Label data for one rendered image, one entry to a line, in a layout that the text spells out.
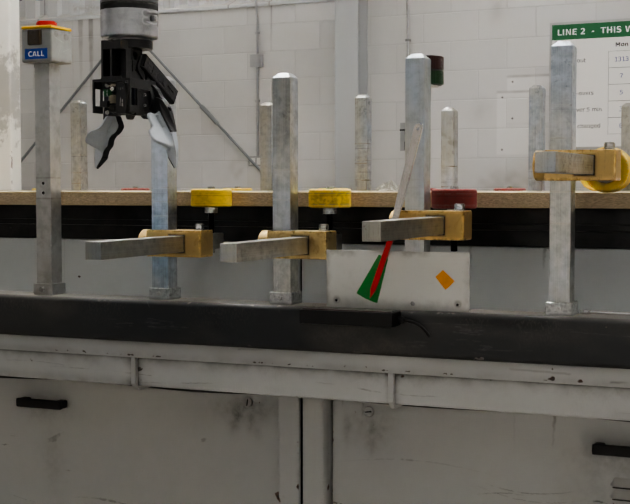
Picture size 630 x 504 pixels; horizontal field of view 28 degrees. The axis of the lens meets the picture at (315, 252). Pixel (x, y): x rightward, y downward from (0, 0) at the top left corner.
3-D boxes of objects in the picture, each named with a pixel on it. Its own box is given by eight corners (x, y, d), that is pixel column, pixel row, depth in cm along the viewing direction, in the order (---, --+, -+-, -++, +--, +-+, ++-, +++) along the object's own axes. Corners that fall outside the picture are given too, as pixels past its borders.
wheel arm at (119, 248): (101, 265, 206) (101, 239, 206) (84, 264, 207) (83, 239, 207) (224, 252, 246) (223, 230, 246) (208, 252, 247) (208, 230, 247)
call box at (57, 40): (51, 65, 240) (51, 24, 239) (21, 66, 242) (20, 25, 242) (72, 68, 246) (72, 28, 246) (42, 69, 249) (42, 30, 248)
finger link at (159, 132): (157, 168, 191) (128, 119, 193) (179, 168, 196) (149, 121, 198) (171, 155, 189) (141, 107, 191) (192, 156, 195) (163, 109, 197)
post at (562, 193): (569, 336, 205) (572, 39, 202) (548, 335, 206) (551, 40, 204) (573, 333, 208) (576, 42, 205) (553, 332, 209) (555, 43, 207)
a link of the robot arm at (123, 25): (122, 16, 202) (173, 12, 197) (122, 47, 202) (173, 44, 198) (88, 9, 194) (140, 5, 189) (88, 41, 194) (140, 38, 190)
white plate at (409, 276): (468, 312, 210) (469, 252, 210) (325, 306, 220) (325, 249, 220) (469, 312, 211) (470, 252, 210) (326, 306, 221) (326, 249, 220)
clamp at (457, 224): (463, 240, 210) (463, 210, 210) (387, 239, 215) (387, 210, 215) (473, 239, 215) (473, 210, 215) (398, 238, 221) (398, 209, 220)
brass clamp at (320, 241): (324, 260, 220) (324, 231, 219) (255, 258, 225) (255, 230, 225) (338, 258, 225) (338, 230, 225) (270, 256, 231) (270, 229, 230)
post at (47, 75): (52, 295, 244) (49, 62, 241) (31, 294, 246) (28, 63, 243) (65, 293, 248) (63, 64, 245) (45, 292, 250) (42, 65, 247)
